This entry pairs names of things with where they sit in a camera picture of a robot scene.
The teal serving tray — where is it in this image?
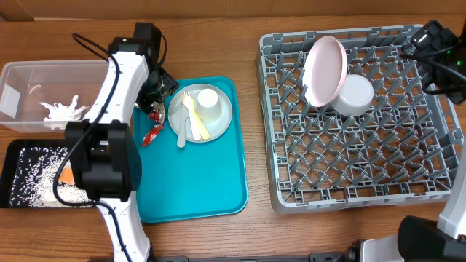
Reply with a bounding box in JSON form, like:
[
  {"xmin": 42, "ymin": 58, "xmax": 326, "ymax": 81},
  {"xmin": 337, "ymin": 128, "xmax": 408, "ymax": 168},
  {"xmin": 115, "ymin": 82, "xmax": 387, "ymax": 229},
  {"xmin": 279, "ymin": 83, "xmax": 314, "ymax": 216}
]
[{"xmin": 133, "ymin": 76, "xmax": 248, "ymax": 223}]

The black plastic tray bin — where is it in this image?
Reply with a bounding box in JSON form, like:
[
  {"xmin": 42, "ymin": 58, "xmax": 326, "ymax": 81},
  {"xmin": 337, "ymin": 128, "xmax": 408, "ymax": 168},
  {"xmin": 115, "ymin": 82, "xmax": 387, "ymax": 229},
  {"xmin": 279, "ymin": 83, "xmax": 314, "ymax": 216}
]
[{"xmin": 0, "ymin": 138, "xmax": 96, "ymax": 209}]

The silver red wrapper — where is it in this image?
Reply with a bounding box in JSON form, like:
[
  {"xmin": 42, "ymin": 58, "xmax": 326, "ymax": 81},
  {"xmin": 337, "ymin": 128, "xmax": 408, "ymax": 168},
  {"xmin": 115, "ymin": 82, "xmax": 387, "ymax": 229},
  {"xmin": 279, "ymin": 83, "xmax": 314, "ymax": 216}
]
[{"xmin": 147, "ymin": 102, "xmax": 165, "ymax": 124}]

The small red wrapper piece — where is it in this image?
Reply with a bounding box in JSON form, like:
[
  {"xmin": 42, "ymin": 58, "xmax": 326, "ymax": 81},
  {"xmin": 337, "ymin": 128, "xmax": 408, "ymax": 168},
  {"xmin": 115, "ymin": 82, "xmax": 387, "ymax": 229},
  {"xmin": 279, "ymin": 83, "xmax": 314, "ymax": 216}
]
[{"xmin": 141, "ymin": 124, "xmax": 163, "ymax": 147}]

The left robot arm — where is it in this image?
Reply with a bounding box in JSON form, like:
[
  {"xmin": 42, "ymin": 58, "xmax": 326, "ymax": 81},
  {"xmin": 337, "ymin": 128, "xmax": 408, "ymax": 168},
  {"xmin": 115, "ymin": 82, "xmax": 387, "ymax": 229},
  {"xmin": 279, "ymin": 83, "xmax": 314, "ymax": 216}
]
[{"xmin": 64, "ymin": 22, "xmax": 179, "ymax": 261}]

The orange food cube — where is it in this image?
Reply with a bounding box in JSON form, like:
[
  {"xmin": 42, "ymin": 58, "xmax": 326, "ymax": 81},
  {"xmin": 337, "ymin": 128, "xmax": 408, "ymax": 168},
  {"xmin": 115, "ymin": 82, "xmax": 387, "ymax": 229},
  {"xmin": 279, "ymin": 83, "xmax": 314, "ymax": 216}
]
[{"xmin": 58, "ymin": 168, "xmax": 75, "ymax": 185}]

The yellow plastic fork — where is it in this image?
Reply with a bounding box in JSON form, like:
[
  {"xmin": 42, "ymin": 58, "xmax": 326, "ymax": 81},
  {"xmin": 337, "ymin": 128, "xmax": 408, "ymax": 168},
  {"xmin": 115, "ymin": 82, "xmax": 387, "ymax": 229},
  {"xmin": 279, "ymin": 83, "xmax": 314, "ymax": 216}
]
[{"xmin": 182, "ymin": 91, "xmax": 210, "ymax": 141}]

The white napkin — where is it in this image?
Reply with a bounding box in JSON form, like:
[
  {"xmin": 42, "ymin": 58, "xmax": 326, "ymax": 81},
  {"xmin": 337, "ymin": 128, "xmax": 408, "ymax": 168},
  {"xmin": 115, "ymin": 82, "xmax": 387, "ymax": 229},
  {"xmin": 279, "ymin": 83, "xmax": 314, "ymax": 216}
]
[{"xmin": 40, "ymin": 95, "xmax": 88, "ymax": 130}]

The large white plate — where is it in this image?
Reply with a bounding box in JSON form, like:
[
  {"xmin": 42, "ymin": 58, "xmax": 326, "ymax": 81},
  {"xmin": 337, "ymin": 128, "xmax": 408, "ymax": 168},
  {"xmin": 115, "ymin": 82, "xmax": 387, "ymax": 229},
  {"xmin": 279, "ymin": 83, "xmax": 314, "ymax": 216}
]
[{"xmin": 302, "ymin": 36, "xmax": 347, "ymax": 108}]

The grey round plate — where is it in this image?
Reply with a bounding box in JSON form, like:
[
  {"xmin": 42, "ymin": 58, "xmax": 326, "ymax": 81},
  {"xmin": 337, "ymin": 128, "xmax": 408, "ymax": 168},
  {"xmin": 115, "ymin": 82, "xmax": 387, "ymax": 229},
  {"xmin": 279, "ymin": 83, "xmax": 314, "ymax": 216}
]
[{"xmin": 167, "ymin": 84, "xmax": 233, "ymax": 143}]

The spilled white rice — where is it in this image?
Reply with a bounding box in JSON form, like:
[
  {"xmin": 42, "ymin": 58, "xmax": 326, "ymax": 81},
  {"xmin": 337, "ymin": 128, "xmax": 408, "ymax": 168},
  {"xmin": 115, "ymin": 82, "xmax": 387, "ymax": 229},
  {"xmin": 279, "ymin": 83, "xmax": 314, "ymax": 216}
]
[{"xmin": 9, "ymin": 146, "xmax": 68, "ymax": 208}]

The clear plastic bin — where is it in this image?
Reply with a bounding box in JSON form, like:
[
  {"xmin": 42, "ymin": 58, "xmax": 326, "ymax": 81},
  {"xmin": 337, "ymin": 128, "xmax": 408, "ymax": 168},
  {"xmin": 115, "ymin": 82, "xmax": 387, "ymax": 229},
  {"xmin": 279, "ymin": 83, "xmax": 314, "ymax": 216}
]
[{"xmin": 1, "ymin": 60, "xmax": 108, "ymax": 133}]

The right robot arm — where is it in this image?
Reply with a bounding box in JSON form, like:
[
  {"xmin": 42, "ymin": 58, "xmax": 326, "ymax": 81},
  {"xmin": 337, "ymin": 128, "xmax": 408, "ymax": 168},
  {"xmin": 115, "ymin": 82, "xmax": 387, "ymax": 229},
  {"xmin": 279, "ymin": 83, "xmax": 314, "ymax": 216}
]
[{"xmin": 340, "ymin": 20, "xmax": 465, "ymax": 261}]

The small grey bowl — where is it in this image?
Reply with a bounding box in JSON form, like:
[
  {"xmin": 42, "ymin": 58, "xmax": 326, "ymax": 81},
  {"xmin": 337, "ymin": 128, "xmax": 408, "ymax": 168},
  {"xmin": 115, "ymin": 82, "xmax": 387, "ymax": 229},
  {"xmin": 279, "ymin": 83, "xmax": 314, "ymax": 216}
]
[{"xmin": 331, "ymin": 74, "xmax": 374, "ymax": 116}]

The white upturned cup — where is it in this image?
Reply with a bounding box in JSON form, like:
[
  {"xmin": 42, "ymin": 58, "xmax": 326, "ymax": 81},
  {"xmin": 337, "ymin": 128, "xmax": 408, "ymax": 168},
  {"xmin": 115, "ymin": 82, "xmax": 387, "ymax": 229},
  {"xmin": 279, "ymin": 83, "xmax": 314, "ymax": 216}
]
[{"xmin": 197, "ymin": 88, "xmax": 222, "ymax": 122}]

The grey dishwasher rack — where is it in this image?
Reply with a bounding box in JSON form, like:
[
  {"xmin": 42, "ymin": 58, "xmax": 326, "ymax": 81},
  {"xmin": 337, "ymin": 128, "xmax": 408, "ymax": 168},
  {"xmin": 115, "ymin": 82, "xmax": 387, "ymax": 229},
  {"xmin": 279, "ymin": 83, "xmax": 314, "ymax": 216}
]
[{"xmin": 258, "ymin": 25, "xmax": 465, "ymax": 214}]

